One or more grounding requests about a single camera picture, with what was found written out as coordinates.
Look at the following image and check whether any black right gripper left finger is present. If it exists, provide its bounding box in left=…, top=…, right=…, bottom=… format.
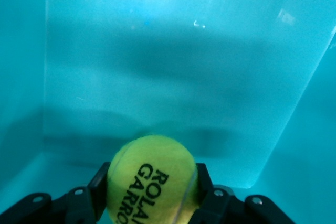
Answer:
left=0, top=161, right=111, bottom=224

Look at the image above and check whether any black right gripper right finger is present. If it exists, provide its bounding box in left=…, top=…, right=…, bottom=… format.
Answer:
left=190, top=163, right=295, bottom=224

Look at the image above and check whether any yellow tennis ball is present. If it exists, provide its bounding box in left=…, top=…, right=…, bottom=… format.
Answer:
left=106, top=134, right=198, bottom=224

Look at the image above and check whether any blue plastic bin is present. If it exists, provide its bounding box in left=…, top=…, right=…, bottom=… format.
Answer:
left=0, top=0, right=336, bottom=224

